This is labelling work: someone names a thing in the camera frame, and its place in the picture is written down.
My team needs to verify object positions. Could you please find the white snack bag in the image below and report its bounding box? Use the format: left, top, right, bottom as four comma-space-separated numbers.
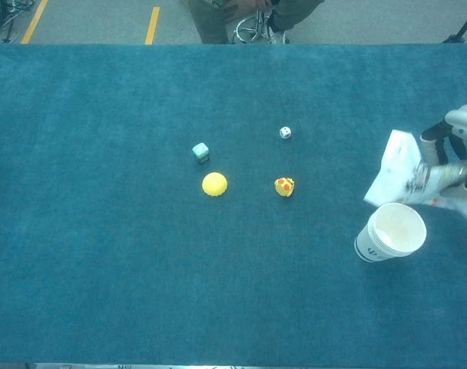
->
363, 129, 467, 228

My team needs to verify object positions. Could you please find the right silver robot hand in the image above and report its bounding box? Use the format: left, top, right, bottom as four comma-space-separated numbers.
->
420, 100, 467, 201

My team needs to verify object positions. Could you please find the long yellow floor tape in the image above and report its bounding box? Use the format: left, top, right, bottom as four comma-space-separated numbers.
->
21, 0, 49, 45

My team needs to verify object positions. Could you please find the black tripod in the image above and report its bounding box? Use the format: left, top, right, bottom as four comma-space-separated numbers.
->
442, 3, 467, 44

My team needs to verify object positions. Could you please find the teal carpet table cover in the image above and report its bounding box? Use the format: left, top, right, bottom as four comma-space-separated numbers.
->
0, 43, 467, 365

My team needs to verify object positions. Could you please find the chrome stool base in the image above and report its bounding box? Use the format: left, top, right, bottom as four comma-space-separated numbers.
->
233, 9, 276, 44

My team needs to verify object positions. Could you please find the short yellow floor tape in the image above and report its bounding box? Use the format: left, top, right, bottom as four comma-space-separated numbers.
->
144, 6, 161, 45

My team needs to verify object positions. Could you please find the person in olive trousers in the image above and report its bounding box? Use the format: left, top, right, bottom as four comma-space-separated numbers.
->
189, 0, 325, 45

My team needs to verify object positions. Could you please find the pale green die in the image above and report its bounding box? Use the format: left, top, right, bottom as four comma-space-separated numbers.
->
192, 141, 210, 165

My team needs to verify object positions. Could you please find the white paper cup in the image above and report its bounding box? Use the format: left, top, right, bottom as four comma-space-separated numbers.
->
354, 202, 428, 264

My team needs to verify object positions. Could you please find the yellow dome cap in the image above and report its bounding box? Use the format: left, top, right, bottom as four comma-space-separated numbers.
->
201, 171, 230, 198

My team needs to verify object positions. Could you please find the metal frame clutter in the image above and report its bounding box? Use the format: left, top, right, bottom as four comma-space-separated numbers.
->
0, 0, 37, 43

